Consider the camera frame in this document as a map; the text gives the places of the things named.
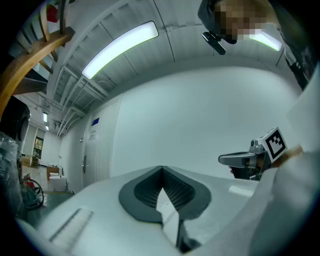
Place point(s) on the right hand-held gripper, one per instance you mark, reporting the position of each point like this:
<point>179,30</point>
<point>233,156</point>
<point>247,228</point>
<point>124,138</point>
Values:
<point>275,145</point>

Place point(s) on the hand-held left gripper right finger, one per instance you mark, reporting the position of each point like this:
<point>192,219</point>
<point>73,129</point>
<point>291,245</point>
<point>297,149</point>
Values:
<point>225,195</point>

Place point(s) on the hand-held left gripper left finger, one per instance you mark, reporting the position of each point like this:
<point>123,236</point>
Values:
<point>100,200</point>

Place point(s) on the white power strip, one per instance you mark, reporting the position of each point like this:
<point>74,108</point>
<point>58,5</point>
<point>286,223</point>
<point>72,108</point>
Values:
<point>170,225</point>

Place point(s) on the person's right forearm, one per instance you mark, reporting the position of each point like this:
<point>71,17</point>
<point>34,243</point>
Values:
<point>290,153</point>

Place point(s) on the person's right hand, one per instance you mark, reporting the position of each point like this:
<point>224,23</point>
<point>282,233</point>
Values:
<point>258,166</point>

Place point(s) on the white door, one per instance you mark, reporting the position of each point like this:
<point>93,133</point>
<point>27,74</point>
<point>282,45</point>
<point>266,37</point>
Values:
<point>97,160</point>

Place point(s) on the white round tub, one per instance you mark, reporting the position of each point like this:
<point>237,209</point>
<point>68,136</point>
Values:
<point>58,183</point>

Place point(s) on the white paper notice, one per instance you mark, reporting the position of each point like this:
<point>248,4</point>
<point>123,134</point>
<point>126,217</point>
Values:
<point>93,135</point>

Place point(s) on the red fire extinguisher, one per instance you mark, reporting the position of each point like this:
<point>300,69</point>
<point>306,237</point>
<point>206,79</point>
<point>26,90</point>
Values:
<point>30,184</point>

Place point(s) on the blue door sign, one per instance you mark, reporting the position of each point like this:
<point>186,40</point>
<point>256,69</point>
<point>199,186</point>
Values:
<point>95,121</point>

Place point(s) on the dark window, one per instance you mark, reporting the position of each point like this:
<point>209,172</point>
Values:
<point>38,147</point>

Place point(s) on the cardboard box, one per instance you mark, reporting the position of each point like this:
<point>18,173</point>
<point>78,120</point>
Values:
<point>27,161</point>

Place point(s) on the white ceiling pipe rack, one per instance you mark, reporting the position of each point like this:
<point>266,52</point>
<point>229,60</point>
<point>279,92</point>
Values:
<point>72,110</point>

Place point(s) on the plastic-wrapped black machine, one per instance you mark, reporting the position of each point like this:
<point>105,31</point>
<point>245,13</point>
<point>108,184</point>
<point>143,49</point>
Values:
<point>8,170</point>

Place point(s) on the black round appliance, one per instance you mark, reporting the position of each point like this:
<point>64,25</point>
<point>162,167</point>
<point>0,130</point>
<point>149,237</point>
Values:
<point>15,120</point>

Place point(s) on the short ceiling light panel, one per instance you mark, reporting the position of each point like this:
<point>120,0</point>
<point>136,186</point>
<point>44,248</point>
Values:
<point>267,40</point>

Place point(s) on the person's black printed shirt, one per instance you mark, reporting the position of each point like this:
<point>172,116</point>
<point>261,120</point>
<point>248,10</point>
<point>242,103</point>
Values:
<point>297,50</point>

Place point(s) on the person's head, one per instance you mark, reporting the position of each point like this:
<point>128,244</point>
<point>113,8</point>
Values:
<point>240,20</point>

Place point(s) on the long ceiling light panel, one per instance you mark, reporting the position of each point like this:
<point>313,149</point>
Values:
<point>120,47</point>

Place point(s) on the red cloth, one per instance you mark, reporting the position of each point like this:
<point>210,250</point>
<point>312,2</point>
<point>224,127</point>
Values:
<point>53,13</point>

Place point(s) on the black head camera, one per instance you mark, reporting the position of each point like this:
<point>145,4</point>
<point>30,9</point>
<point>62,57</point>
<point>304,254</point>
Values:
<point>215,43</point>

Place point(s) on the wooden chair rail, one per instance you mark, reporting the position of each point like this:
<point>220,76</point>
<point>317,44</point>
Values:
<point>30,55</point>

